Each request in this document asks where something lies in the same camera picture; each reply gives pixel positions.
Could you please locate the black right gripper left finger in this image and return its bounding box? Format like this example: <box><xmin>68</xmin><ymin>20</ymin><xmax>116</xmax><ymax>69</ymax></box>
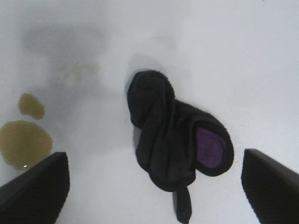
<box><xmin>0</xmin><ymin>151</ymin><xmax>70</xmax><ymax>224</ymax></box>

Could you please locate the black cloth with purple patch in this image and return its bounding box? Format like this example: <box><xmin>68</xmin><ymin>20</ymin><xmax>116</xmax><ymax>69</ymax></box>
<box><xmin>127</xmin><ymin>69</ymin><xmax>234</xmax><ymax>224</ymax></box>

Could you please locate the large brown liquid spill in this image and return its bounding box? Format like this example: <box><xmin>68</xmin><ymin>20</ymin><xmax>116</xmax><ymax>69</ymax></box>
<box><xmin>0</xmin><ymin>120</ymin><xmax>53</xmax><ymax>172</ymax></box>

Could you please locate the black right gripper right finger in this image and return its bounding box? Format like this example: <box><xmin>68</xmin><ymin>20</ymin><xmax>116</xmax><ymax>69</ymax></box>
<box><xmin>241</xmin><ymin>148</ymin><xmax>299</xmax><ymax>224</ymax></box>

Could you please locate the small brown liquid spill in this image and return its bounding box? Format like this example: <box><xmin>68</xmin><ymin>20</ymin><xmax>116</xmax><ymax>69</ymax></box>
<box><xmin>18</xmin><ymin>93</ymin><xmax>45</xmax><ymax>121</ymax></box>

